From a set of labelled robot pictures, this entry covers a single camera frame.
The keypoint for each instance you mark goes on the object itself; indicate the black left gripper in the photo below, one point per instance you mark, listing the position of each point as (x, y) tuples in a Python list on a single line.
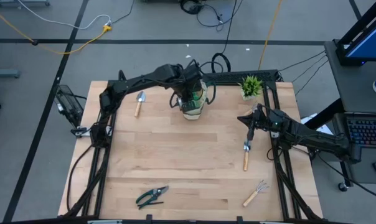
[(191, 81)]

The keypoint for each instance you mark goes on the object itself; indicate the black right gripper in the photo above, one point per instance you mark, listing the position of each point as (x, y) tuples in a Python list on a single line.
[(266, 119)]

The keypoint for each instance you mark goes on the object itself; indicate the cream canvas gardening bag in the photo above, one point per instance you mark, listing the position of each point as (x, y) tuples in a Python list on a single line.
[(192, 115)]

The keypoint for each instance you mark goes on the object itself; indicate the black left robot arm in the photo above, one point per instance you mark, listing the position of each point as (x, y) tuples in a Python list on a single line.
[(138, 81)]

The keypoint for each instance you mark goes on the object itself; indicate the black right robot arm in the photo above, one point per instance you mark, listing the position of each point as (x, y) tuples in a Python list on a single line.
[(315, 137)]

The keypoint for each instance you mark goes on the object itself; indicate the green plant in white pot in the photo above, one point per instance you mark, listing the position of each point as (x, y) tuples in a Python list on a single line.
[(251, 87)]

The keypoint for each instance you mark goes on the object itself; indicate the black perforated electronics tray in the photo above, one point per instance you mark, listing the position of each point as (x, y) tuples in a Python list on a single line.
[(237, 76)]

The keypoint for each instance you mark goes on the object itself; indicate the white paper sheet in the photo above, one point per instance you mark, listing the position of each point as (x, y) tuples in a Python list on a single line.
[(325, 129)]

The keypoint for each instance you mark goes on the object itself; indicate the dark grey desk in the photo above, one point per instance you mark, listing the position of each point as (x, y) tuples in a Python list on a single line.
[(346, 87)]

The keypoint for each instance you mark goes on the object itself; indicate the black caster wheel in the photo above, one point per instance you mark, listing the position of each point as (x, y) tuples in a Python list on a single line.
[(342, 187)]

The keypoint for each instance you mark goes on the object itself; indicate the black backlit keyboard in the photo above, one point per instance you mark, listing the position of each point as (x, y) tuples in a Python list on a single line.
[(368, 132)]

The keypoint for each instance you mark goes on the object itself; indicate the computer monitor with blue screen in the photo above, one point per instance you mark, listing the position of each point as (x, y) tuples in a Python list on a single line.
[(371, 43)]

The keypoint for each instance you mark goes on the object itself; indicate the grey cart leg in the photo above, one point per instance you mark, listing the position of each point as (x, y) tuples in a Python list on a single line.
[(4, 73), (20, 3)]

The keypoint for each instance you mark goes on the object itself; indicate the small black table bracket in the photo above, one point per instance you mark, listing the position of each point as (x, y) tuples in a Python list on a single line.
[(149, 217), (239, 219)]

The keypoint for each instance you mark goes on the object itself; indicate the black aluminium table frame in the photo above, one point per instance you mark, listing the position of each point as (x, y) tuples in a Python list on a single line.
[(101, 161)]

